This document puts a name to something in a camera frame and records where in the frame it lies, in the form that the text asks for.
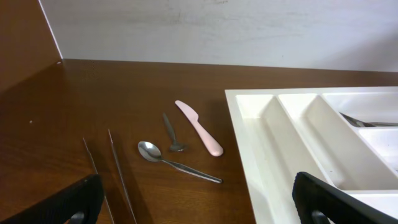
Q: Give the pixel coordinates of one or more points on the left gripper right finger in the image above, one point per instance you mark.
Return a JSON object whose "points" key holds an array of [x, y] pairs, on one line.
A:
{"points": [[318, 202]]}

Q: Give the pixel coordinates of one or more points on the pink plastic knife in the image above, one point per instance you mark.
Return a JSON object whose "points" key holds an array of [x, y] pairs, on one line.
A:
{"points": [[213, 147]]}

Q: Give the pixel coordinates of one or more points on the white plastic cutlery tray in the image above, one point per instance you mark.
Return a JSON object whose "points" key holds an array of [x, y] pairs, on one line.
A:
{"points": [[281, 132]]}

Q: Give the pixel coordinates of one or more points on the large silver spoon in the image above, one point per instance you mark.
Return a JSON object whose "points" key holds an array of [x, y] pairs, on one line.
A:
{"points": [[359, 123]]}

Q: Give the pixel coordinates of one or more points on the small silver teaspoon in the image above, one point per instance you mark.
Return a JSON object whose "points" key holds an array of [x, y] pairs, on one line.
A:
{"points": [[152, 153]]}

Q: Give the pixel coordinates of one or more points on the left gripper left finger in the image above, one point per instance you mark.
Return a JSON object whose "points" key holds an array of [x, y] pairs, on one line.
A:
{"points": [[83, 198]]}

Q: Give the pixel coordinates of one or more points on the small dark teaspoon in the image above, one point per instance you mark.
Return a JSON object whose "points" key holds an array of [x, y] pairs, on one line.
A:
{"points": [[175, 146]]}

